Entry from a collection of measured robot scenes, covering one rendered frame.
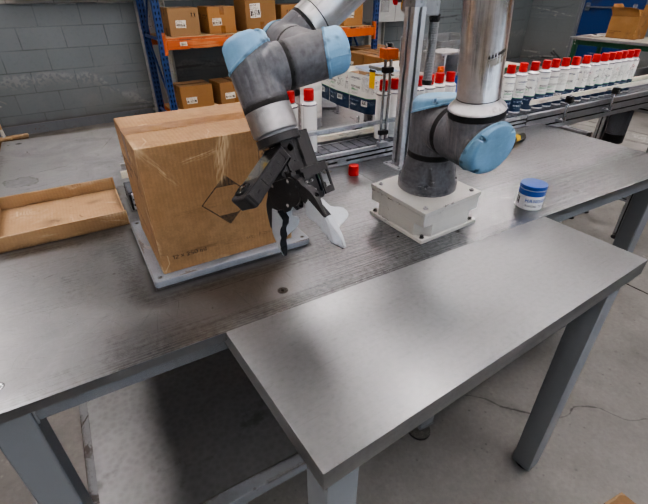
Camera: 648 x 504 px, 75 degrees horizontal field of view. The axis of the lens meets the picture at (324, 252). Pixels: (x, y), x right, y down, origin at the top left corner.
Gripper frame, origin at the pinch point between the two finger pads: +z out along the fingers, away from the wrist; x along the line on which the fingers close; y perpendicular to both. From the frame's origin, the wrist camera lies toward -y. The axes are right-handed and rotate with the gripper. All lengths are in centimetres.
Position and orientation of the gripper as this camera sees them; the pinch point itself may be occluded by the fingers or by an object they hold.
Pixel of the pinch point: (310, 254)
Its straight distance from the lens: 70.7
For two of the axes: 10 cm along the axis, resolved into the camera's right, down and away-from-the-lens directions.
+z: 3.3, 9.2, 2.1
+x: -6.8, 0.8, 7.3
